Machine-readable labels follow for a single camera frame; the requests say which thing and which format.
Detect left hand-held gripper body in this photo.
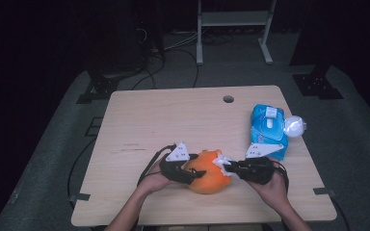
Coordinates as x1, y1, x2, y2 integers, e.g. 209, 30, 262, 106
158, 141, 196, 186

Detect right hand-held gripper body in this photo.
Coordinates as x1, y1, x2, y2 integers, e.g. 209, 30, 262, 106
238, 142, 285, 186

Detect orange plush toy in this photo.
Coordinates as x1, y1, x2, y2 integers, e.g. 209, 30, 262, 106
183, 148, 232, 195

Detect white wet wipe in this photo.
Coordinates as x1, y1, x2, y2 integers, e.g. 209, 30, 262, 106
212, 153, 235, 178

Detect blue wet wipes pack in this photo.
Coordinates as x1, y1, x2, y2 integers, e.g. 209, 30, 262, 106
250, 103, 308, 161

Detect person's left hand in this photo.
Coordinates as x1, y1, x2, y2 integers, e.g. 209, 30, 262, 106
137, 160, 174, 197

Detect person's right hand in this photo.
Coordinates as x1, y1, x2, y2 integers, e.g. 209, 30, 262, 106
248, 158, 290, 210

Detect black metal stand base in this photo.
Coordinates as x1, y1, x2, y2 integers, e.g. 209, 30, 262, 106
75, 75, 120, 105
292, 64, 345, 100

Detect white metal stand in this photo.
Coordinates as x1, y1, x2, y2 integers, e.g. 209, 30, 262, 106
196, 0, 278, 66

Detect left hand-held gripper cable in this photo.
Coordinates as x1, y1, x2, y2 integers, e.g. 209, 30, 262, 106
137, 143, 177, 187

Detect hand-held gripper cable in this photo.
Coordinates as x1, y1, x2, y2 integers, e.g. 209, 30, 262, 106
269, 160, 291, 194
137, 143, 177, 187

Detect right hand-held gripper cable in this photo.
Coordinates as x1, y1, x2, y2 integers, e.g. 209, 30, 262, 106
269, 160, 291, 194

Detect black cable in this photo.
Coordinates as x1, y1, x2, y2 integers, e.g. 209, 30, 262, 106
131, 47, 168, 90
330, 195, 352, 231
172, 47, 200, 89
66, 138, 97, 200

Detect white cables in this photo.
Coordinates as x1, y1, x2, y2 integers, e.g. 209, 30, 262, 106
165, 30, 200, 51

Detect tangled dark cable bundle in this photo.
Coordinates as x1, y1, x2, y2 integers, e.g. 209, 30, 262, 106
201, 33, 236, 46

